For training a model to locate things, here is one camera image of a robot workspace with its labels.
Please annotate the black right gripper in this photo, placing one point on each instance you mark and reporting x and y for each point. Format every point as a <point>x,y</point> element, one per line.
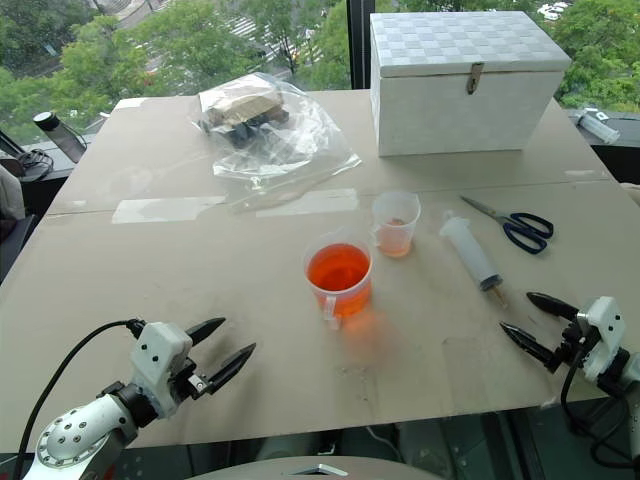
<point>576,345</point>

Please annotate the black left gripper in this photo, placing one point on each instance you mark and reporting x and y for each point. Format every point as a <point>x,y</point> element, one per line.
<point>191,380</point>

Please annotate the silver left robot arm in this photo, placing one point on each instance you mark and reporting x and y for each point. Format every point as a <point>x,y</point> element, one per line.
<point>75,436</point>

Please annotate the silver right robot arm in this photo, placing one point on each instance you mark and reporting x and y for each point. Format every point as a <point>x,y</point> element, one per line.
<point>625,372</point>

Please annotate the large plastic syringe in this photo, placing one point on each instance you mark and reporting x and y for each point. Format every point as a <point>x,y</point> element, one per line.
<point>472,254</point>

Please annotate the beaker with orange liquid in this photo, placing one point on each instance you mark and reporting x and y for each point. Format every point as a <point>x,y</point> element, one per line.
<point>340,280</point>

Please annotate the small clear plastic cup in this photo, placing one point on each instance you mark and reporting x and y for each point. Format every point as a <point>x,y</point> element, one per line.
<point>396,224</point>

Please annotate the grey translucent bottle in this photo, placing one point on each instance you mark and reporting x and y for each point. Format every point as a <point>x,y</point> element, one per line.
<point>62,135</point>

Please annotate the clear tape strip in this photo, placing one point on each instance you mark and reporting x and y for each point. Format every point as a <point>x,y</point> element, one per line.
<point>165,208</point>

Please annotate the grey rounded robot body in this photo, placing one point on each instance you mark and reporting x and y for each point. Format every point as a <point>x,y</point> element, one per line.
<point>320,468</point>

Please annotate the clear plastic bag with contents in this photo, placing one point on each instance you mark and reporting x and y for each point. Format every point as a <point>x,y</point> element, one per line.
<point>265,135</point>

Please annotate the white checkered lidded box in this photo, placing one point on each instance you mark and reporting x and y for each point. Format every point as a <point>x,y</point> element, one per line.
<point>460,80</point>

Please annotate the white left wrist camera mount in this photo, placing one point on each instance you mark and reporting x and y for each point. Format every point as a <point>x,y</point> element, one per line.
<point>158,356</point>

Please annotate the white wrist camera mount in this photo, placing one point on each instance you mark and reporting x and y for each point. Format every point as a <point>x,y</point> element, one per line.
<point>158,356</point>
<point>603,332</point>

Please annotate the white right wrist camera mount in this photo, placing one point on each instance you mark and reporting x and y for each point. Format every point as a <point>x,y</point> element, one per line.
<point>603,332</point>

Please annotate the black window frame post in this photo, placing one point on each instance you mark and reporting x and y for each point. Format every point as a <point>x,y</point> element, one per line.
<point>361,42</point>

